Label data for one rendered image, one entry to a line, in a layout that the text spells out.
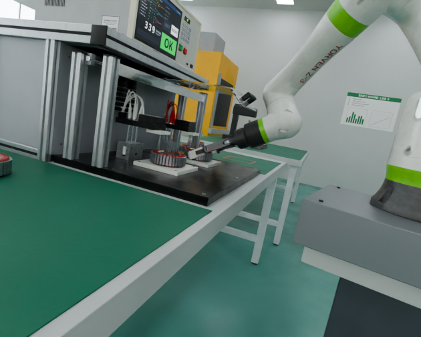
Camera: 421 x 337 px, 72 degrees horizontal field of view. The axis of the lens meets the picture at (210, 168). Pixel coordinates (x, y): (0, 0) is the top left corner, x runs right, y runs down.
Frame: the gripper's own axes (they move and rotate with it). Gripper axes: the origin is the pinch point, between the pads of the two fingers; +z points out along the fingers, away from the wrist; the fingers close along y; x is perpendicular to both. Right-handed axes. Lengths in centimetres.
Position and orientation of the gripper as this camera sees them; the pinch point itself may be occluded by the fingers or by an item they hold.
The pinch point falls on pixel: (198, 153)
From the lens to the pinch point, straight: 113.0
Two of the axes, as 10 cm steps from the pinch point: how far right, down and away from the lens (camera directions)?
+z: -8.9, 2.9, 3.6
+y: 3.5, -0.9, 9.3
